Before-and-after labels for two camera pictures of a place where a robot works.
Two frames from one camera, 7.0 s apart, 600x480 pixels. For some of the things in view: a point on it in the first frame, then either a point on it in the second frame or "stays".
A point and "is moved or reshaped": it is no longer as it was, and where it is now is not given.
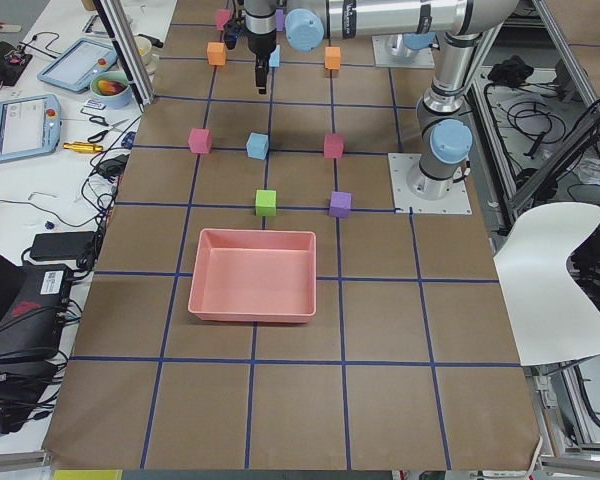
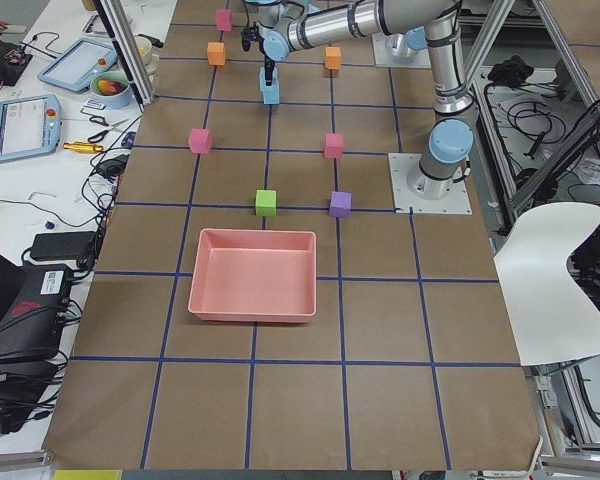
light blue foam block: x=274 y=59 is moved or reshaped
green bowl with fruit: x=110 y=89 stays
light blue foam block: x=257 y=145 to x=269 y=92
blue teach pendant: x=75 y=67 stays
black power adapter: x=78 y=246 stays
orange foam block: x=332 y=57 stays
